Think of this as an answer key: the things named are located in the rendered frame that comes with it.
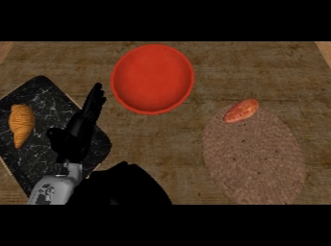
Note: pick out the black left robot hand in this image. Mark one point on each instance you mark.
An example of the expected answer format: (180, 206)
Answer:
(80, 128)

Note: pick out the black marble cutting board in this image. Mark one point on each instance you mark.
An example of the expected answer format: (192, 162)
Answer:
(44, 96)

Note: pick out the red bowl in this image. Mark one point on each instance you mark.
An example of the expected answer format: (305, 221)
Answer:
(152, 78)

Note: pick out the orange-red cupcake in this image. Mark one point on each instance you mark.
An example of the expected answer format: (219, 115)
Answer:
(241, 111)

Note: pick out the orange croissant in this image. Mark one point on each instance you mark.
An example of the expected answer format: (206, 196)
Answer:
(21, 123)

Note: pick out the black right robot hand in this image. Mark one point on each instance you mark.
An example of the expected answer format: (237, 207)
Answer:
(120, 187)

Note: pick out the brown woven placemat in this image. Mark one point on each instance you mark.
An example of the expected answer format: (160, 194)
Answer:
(254, 157)

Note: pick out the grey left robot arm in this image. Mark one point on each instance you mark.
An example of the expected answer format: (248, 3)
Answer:
(53, 189)

